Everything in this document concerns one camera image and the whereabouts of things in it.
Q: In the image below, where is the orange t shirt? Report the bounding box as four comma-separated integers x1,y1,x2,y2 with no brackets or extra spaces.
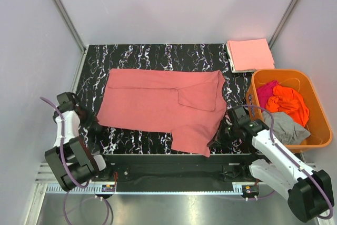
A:
265,84,310,127

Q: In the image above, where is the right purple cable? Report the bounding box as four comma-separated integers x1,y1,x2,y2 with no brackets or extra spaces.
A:
242,104,334,219

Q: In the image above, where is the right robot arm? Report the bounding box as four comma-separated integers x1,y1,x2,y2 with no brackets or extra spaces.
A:
207,105,334,222

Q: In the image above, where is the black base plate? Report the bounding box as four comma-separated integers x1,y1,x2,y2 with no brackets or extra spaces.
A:
105,154,266,182

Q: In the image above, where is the orange plastic basket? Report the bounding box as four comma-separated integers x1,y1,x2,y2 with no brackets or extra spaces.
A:
246,69,332,153

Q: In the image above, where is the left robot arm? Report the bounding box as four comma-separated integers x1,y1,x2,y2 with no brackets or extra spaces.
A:
40,92,107,192

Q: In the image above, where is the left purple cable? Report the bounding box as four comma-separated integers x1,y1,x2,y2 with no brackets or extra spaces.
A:
39,96,114,224

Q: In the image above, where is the grey t shirt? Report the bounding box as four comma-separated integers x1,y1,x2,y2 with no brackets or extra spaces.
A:
272,112,311,145

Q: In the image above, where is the salmon red t shirt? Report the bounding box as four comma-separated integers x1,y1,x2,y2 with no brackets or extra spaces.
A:
97,69,227,157

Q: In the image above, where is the folded light pink t shirt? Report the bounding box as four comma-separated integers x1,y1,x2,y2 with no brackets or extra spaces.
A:
226,38,275,71

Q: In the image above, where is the magenta t shirt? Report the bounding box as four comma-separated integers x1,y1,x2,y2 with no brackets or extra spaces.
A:
256,80,278,108

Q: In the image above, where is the purple cable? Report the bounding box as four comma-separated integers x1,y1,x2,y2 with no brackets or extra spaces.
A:
39,96,114,224
242,104,334,219

